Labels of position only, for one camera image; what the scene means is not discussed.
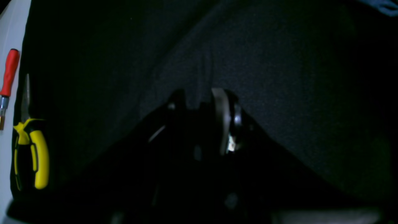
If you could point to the red handled screwdriver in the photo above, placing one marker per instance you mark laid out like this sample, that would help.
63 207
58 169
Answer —
11 65

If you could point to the blue grey t-shirt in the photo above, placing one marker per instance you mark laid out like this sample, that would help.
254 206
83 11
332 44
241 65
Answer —
386 7

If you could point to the black table cloth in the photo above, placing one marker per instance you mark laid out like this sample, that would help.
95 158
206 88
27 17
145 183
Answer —
319 76

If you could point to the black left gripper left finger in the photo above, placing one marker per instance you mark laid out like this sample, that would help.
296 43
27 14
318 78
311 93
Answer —
129 184

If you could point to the yellow handled pliers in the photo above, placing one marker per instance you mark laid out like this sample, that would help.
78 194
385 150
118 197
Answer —
31 153

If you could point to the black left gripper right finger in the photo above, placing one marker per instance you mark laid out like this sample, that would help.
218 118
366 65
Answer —
276 187

